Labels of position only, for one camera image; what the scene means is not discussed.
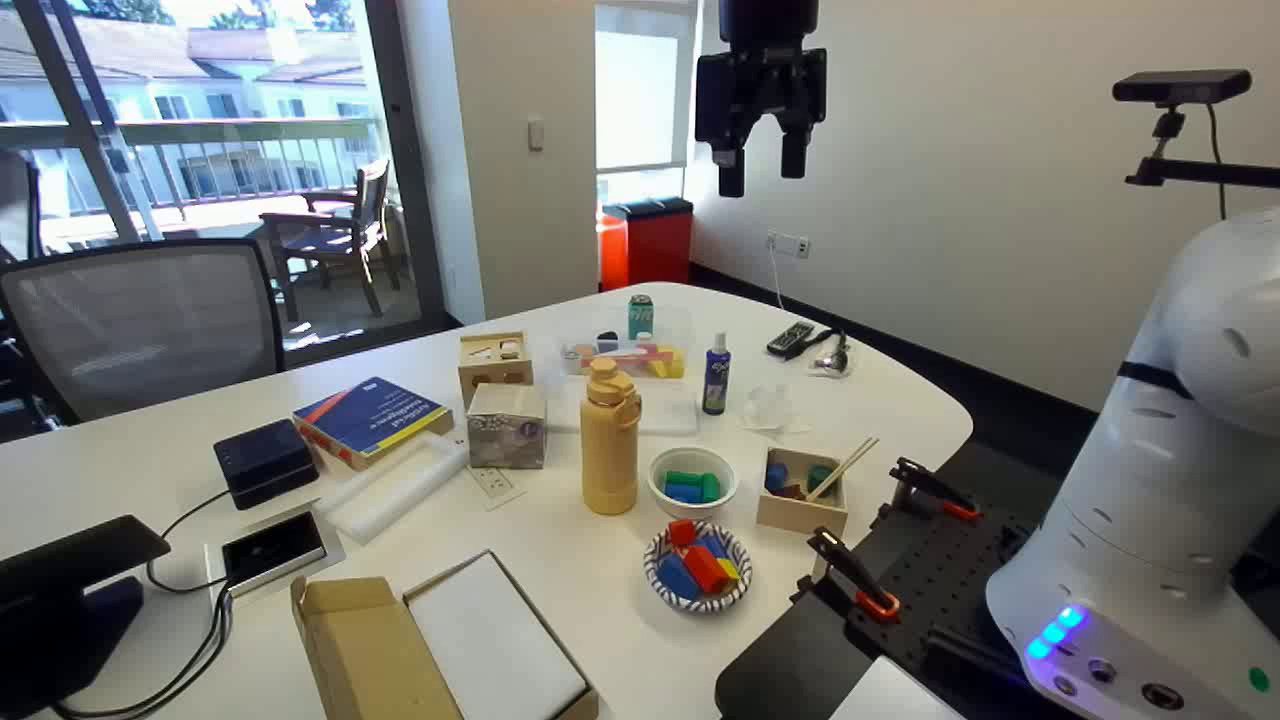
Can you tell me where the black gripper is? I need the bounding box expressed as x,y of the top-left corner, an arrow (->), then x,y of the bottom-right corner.
693,45 -> 831,199

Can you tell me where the brown cardboard box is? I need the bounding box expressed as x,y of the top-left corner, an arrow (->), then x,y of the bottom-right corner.
287,549 -> 604,720

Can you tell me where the wooden shape sorter box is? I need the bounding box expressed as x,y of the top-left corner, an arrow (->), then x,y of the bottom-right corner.
455,328 -> 535,404

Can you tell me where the open wooden box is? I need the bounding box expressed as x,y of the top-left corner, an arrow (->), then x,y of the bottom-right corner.
755,442 -> 853,541

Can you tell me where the wooden block box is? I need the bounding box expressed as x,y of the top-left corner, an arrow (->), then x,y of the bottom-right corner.
464,378 -> 551,472

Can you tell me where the black square box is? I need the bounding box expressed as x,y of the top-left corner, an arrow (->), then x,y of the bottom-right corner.
214,417 -> 324,511

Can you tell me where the red storage bin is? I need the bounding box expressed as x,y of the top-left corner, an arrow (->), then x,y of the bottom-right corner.
622,196 -> 695,287

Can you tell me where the orange storage bin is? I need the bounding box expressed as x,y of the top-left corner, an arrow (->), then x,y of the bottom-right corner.
598,208 -> 634,293

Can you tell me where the black smartphone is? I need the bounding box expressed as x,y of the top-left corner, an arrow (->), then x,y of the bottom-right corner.
766,321 -> 821,361

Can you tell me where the small black tool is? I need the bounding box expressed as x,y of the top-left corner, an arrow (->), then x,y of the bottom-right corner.
815,328 -> 858,378

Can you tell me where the blue spray bottle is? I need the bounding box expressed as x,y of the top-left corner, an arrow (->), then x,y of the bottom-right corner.
699,332 -> 735,420

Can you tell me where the clear container with coloured pieces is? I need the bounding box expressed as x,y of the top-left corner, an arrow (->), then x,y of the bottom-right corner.
556,337 -> 693,384

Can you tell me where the clear plastic cup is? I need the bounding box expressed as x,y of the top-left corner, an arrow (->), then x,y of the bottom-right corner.
745,378 -> 800,437

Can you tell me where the wooden stick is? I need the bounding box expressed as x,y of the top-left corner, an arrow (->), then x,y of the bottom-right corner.
803,433 -> 883,503

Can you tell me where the yellow wooden bottle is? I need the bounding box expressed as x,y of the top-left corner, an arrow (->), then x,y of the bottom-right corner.
581,350 -> 645,519

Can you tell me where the white bowl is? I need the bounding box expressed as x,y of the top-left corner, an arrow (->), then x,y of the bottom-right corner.
645,439 -> 739,522

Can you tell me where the black and orange clamp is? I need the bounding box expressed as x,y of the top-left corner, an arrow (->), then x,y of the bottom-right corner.
803,522 -> 908,629
887,451 -> 990,526

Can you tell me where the red cylinder block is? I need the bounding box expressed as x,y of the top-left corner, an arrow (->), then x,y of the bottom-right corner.
680,541 -> 731,600

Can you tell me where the small printed card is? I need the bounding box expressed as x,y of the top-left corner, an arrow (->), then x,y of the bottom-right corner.
469,464 -> 523,507

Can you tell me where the wooden outdoor chair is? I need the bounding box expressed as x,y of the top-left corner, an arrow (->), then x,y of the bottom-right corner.
257,157 -> 406,325

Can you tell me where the blue patterned bowl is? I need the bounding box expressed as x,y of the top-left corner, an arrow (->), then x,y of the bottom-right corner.
645,519 -> 755,619

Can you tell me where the black mounting plate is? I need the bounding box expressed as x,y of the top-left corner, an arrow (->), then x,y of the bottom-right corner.
711,437 -> 1111,720

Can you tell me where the blue and yellow book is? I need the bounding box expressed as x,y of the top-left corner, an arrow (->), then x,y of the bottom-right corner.
291,372 -> 455,472

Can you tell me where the white foam block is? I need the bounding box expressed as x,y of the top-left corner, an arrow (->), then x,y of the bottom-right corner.
324,437 -> 473,544

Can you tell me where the white paper sheet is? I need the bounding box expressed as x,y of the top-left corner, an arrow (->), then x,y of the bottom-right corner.
823,650 -> 970,720

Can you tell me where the white flat sheet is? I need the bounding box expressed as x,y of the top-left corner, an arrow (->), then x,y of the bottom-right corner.
406,552 -> 594,720

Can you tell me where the black phone on white pad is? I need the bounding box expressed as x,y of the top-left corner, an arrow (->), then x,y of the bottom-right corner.
215,507 -> 332,591

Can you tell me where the grey mesh office chair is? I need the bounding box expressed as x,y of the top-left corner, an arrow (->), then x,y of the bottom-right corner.
0,237 -> 287,428

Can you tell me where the black camera sensor bar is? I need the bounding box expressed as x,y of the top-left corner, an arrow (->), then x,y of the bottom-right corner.
1111,67 -> 1258,106

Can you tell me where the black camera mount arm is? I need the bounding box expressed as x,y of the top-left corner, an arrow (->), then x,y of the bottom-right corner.
1124,103 -> 1280,190

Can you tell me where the black cable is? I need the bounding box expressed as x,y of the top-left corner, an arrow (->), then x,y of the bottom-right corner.
53,487 -> 240,720

